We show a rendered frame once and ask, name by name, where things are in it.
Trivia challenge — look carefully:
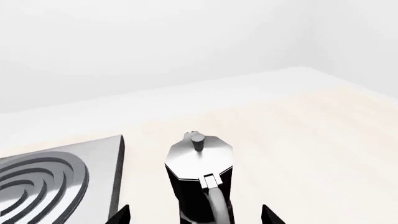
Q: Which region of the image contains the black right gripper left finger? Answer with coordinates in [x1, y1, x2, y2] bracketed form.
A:
[106, 203, 131, 224]

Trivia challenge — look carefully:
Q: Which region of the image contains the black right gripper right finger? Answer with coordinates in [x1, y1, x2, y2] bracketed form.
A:
[261, 203, 286, 224]

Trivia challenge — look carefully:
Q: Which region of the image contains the silver electric stove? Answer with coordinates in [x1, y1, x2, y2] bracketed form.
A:
[0, 134, 126, 224]

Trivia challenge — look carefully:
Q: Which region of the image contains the silver moka pot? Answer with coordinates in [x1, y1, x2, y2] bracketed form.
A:
[164, 131, 234, 224]

